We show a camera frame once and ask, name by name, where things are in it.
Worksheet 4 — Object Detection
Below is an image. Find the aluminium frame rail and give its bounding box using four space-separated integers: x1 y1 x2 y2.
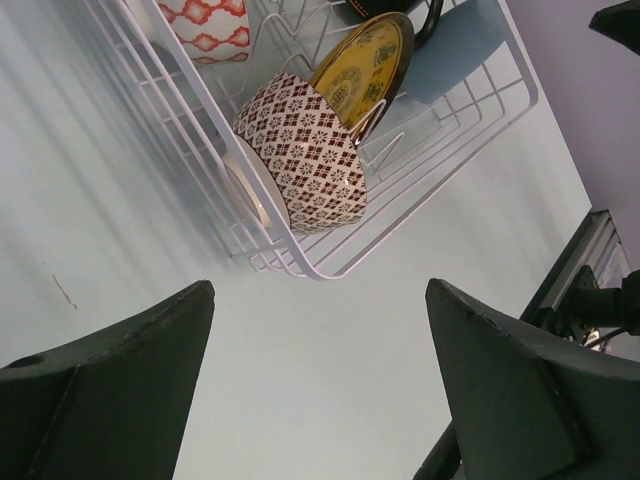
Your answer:
520 210 633 323

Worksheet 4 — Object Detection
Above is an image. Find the light blue plastic cup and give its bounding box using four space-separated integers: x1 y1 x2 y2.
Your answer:
402 0 510 105

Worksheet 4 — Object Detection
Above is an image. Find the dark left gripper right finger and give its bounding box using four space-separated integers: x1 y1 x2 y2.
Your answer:
425 278 639 479

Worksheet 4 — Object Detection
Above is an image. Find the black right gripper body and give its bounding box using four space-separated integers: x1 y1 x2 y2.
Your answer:
589 0 640 54

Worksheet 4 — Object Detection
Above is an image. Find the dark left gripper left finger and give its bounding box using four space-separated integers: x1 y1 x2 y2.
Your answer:
1 280 215 479

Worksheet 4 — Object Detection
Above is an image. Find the yellow round saucer plate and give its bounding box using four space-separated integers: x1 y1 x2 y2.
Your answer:
310 12 415 145

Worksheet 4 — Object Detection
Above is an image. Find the blue patterned bowl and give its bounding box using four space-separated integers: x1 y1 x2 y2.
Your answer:
157 0 251 66

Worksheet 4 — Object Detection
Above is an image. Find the white wire dish rack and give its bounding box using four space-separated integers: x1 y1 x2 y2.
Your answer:
88 1 538 280

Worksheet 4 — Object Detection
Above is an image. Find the brown patterned bowl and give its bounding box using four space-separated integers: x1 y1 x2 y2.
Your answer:
233 72 368 235

